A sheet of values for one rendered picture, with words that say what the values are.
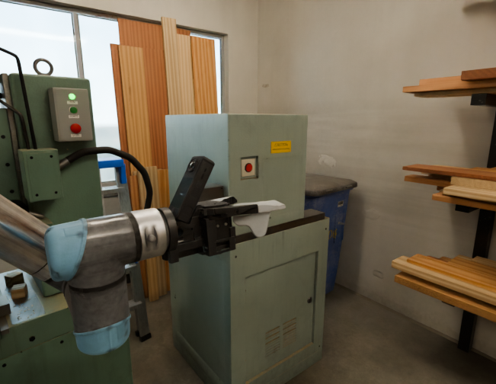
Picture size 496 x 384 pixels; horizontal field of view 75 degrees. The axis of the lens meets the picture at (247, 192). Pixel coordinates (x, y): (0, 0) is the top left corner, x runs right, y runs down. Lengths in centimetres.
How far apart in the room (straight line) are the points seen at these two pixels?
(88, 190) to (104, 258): 79
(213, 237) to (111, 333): 20
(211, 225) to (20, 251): 28
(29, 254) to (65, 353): 76
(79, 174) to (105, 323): 79
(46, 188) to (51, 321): 42
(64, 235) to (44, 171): 67
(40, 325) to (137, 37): 214
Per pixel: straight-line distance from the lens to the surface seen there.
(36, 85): 121
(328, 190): 220
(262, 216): 55
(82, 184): 125
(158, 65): 280
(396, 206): 249
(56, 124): 116
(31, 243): 59
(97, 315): 51
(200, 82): 291
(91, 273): 48
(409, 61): 246
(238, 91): 328
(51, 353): 130
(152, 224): 49
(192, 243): 54
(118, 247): 47
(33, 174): 113
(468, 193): 171
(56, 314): 124
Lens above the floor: 139
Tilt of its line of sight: 13 degrees down
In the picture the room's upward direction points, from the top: straight up
